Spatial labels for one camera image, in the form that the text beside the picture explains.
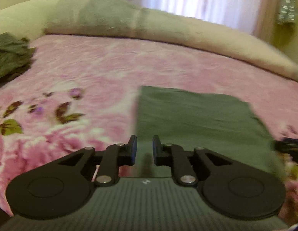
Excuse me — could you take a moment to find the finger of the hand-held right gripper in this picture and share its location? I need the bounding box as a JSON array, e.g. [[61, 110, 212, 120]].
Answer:
[[275, 138, 298, 160]]

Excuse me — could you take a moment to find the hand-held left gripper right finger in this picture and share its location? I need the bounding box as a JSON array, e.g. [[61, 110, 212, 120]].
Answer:
[[152, 135, 233, 186]]

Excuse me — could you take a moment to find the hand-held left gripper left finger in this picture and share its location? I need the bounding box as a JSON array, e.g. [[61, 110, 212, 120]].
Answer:
[[58, 135, 138, 186]]

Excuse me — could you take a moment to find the grey printed t-shirt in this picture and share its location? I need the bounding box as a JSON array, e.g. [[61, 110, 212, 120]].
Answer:
[[135, 85, 286, 181]]

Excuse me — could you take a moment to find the pink floral blanket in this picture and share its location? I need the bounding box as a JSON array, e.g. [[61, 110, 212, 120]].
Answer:
[[0, 34, 298, 222]]

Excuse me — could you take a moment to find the grey and cream striped duvet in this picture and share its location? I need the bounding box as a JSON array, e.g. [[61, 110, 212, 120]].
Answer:
[[44, 0, 298, 85]]

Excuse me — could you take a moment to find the silver hanging jacket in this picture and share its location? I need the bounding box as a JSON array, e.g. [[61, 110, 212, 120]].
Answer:
[[276, 0, 298, 26]]

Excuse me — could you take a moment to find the pink curtain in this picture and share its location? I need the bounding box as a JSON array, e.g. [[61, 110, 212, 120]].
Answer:
[[252, 0, 284, 46]]

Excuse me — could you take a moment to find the crumpled grey garment pile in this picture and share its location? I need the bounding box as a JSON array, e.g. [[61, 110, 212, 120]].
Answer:
[[0, 31, 36, 81]]

